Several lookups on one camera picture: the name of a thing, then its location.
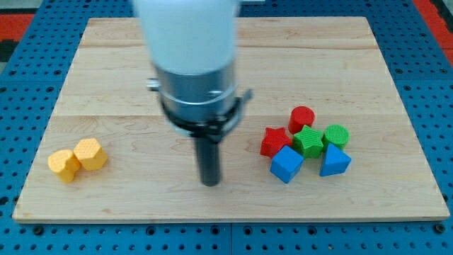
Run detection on red cylinder block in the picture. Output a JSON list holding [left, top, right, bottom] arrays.
[[288, 106, 316, 134]]

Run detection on yellow heart block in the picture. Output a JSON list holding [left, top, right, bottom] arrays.
[[47, 149, 81, 183]]

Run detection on red star block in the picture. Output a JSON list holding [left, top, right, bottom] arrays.
[[260, 127, 292, 158]]

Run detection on black cable clamp ring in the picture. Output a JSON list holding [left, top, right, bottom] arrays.
[[159, 88, 253, 144]]

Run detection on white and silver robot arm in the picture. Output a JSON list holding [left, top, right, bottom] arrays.
[[134, 0, 242, 186]]

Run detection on blue cube block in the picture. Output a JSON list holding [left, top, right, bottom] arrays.
[[270, 146, 304, 183]]

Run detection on green star block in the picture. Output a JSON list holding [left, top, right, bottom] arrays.
[[292, 125, 323, 159]]

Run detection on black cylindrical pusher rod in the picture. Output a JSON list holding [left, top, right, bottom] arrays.
[[196, 137, 221, 186]]

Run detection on blue triangle block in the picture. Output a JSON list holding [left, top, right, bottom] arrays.
[[319, 143, 352, 176]]

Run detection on yellow hexagon block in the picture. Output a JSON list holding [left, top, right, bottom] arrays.
[[74, 138, 108, 171]]

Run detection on wooden board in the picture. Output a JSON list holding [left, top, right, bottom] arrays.
[[13, 17, 450, 224]]

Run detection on green cylinder block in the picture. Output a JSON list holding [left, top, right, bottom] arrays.
[[321, 124, 350, 152]]

